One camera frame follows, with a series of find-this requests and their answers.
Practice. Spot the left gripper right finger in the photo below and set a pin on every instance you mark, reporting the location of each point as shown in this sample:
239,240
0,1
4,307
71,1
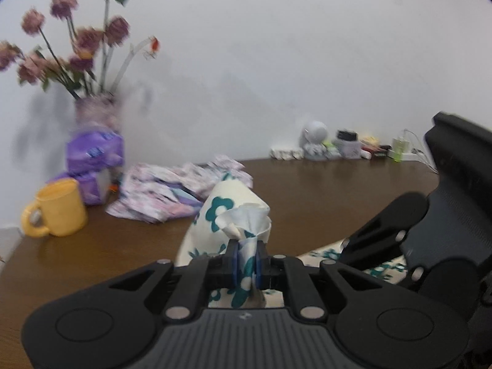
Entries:
288,275

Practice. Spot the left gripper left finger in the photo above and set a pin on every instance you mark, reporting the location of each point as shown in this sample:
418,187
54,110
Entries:
191,286

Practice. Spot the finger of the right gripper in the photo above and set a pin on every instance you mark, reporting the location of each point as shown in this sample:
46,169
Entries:
455,282
379,240

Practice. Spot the cream green floral dress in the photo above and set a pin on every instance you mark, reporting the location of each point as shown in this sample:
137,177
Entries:
232,212

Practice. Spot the white power strip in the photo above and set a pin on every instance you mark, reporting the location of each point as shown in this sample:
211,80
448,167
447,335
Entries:
405,157

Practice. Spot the green liquid bottle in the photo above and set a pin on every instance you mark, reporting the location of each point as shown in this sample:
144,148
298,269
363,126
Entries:
399,146

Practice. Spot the pink purple patterned garment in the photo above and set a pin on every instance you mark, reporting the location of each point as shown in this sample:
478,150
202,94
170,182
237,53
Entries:
154,194

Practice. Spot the white letter block row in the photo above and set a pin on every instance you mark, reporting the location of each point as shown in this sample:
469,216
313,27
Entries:
286,154

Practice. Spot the white astronaut figurine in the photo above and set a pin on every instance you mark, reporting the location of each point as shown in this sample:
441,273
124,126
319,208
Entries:
313,136

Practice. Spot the lower purple tissue pack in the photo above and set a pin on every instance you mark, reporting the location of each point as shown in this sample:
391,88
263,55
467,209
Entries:
94,186

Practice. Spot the purple tissue pack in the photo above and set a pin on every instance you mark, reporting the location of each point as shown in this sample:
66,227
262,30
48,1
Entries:
94,186
94,151

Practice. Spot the yellow ceramic mug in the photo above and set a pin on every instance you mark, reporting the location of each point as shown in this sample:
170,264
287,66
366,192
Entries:
57,210

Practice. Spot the upper purple tissue pack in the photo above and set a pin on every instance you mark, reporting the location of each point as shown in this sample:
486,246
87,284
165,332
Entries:
94,151

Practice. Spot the purple flower vase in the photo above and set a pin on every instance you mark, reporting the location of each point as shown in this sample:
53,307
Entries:
97,112

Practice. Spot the dried pink rose bouquet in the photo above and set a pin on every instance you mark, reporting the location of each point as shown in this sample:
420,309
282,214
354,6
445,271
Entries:
84,73

